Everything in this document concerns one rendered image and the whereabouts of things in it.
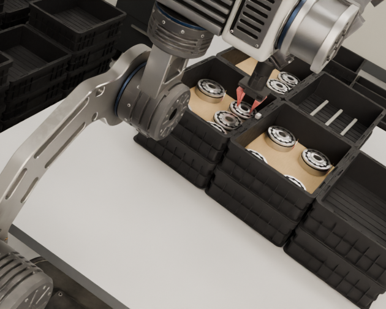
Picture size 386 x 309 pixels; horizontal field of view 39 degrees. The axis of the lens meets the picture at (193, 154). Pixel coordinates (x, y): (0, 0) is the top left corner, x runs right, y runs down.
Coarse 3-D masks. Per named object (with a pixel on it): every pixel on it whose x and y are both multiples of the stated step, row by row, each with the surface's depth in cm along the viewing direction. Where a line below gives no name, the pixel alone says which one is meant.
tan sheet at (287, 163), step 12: (264, 132) 189; (252, 144) 181; (264, 144) 184; (300, 144) 191; (264, 156) 178; (276, 156) 180; (288, 156) 183; (276, 168) 175; (288, 168) 178; (300, 168) 180; (300, 180) 175; (312, 180) 177; (312, 192) 172
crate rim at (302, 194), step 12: (276, 108) 184; (312, 120) 186; (240, 132) 165; (228, 144) 161; (348, 144) 182; (252, 156) 158; (348, 156) 176; (264, 168) 157; (336, 168) 171; (276, 180) 156; (288, 180) 155; (324, 180) 161; (300, 192) 154
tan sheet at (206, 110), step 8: (192, 88) 195; (192, 96) 191; (224, 96) 199; (192, 104) 187; (200, 104) 189; (208, 104) 191; (216, 104) 192; (224, 104) 194; (200, 112) 185; (208, 112) 187; (208, 120) 183
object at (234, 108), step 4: (232, 104) 190; (236, 104) 191; (244, 104) 193; (248, 104) 194; (232, 108) 188; (236, 108) 189; (236, 112) 187; (240, 112) 188; (252, 112) 190; (256, 112) 191; (240, 116) 186; (244, 116) 186; (248, 116) 188
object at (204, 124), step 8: (216, 56) 198; (192, 64) 187; (200, 64) 189; (224, 64) 196; (184, 72) 182; (240, 72) 195; (272, 104) 185; (184, 112) 165; (192, 112) 164; (264, 112) 179; (192, 120) 164; (200, 120) 163; (248, 120) 172; (208, 128) 162; (216, 128) 162; (240, 128) 167; (216, 136) 162; (224, 136) 161
